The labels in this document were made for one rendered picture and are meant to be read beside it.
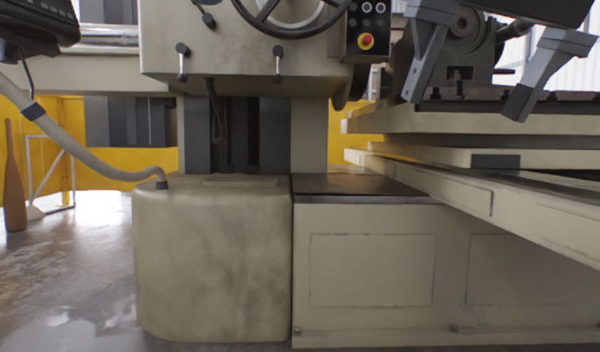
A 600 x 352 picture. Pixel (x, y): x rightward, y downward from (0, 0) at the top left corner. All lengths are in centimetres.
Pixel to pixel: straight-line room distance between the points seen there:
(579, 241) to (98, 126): 207
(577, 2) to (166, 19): 111
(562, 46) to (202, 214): 111
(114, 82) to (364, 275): 135
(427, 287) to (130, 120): 173
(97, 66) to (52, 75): 20
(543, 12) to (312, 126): 148
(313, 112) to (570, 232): 132
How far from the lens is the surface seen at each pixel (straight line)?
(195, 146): 184
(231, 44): 117
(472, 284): 150
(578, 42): 44
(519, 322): 170
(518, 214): 92
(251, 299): 133
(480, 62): 120
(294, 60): 114
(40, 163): 411
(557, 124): 130
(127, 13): 208
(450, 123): 109
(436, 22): 35
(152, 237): 137
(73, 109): 427
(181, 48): 117
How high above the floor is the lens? 84
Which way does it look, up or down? 6 degrees down
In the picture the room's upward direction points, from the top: 1 degrees clockwise
